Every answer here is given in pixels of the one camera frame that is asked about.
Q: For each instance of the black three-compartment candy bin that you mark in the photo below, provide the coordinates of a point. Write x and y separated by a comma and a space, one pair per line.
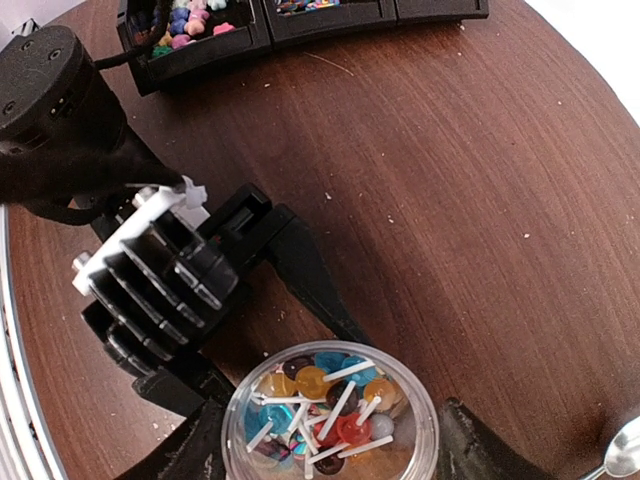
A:
261, 29

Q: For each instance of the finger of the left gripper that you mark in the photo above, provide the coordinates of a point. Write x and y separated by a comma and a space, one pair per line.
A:
298, 262

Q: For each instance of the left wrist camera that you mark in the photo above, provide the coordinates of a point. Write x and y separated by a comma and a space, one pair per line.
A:
158, 285

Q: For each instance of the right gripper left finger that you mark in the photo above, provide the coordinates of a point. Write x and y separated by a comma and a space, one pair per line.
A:
192, 451

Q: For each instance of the star candies pile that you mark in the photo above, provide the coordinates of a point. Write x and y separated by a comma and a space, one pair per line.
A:
190, 21

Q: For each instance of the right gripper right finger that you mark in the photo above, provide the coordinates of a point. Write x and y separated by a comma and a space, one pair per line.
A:
470, 450

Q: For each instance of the metal scoop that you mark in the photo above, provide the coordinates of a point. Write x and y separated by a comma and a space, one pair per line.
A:
621, 457

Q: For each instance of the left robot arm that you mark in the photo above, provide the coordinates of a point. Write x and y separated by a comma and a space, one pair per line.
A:
68, 153

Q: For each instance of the clear plastic jar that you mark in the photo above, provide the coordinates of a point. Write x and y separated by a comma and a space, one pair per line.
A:
411, 454

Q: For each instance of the front aluminium rail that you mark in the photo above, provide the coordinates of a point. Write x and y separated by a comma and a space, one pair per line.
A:
27, 449

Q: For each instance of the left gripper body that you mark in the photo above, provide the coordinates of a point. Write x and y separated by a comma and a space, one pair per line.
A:
246, 230

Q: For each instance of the swirl lollipops pile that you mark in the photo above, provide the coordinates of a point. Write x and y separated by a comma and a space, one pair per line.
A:
289, 7

